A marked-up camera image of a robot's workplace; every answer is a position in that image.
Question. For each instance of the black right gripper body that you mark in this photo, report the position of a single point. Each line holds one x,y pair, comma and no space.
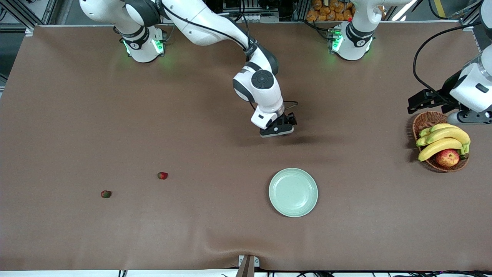
288,119

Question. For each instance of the red strawberry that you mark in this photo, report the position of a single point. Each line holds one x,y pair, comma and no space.
162,175
106,194

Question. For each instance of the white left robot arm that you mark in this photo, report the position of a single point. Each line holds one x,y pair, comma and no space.
355,38

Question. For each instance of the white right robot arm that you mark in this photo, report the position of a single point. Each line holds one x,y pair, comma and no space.
207,19

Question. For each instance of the pale green round plate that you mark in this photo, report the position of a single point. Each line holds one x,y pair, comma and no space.
293,192

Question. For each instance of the yellow banana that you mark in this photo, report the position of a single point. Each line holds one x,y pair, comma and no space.
438,147
449,134
442,126

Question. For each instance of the brown wicker basket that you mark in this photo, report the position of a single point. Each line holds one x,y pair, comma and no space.
428,119

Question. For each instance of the red apple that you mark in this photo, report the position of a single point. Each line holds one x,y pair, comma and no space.
447,157

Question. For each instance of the brown table mat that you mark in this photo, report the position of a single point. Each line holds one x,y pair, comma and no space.
77,238

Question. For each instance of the aluminium frame beam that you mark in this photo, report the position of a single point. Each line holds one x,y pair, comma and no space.
17,10
467,24

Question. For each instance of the silver metal bracket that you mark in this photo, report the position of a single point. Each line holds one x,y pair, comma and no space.
256,261

